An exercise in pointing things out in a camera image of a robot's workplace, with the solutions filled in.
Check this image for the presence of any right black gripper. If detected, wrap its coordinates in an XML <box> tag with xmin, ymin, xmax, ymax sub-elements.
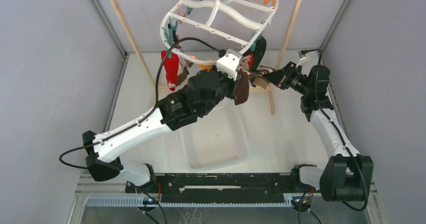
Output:
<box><xmin>263</xmin><ymin>61</ymin><xmax>312</xmax><ymax>96</ymax></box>

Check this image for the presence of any brown cream striped sock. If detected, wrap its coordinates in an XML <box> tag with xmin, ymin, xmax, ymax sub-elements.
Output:
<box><xmin>239</xmin><ymin>53</ymin><xmax>276</xmax><ymax>89</ymax></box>

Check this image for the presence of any black sock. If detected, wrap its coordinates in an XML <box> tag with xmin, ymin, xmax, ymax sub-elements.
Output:
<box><xmin>243</xmin><ymin>36</ymin><xmax>267</xmax><ymax>70</ymax></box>

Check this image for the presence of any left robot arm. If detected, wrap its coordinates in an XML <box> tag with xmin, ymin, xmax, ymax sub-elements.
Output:
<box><xmin>82</xmin><ymin>70</ymin><xmax>242</xmax><ymax>192</ymax></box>

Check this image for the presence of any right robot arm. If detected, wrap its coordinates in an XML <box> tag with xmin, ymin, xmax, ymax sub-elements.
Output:
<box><xmin>263</xmin><ymin>62</ymin><xmax>374</xmax><ymax>203</ymax></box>

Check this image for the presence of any white oval clip hanger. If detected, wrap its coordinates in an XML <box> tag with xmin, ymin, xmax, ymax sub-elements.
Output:
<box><xmin>160</xmin><ymin>0</ymin><xmax>280</xmax><ymax>54</ymax></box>

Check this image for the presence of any red sock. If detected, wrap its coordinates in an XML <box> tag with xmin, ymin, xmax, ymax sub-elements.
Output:
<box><xmin>161</xmin><ymin>50</ymin><xmax>180</xmax><ymax>91</ymax></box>

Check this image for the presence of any white plastic laundry basket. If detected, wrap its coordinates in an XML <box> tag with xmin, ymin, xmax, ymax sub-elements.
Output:
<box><xmin>178</xmin><ymin>98</ymin><xmax>249</xmax><ymax>172</ymax></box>

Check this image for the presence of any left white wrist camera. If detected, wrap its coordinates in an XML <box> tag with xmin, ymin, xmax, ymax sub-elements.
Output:
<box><xmin>216</xmin><ymin>49</ymin><xmax>243</xmax><ymax>81</ymax></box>

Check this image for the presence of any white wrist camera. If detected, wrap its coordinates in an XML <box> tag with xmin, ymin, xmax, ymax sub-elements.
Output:
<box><xmin>216</xmin><ymin>49</ymin><xmax>243</xmax><ymax>81</ymax></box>
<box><xmin>296</xmin><ymin>50</ymin><xmax>309</xmax><ymax>67</ymax></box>

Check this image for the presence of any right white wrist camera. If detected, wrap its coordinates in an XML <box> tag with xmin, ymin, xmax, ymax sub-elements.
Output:
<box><xmin>296</xmin><ymin>50</ymin><xmax>309</xmax><ymax>67</ymax></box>

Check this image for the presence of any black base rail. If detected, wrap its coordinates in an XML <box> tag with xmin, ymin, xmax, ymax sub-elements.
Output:
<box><xmin>125</xmin><ymin>173</ymin><xmax>312</xmax><ymax>205</ymax></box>

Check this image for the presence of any wooden drying rack frame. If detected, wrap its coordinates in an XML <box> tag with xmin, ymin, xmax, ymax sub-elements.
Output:
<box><xmin>100</xmin><ymin>0</ymin><xmax>307</xmax><ymax>116</ymax></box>

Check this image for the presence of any white cable duct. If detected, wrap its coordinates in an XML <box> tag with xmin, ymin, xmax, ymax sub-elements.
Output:
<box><xmin>85</xmin><ymin>195</ymin><xmax>293</xmax><ymax>207</ymax></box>

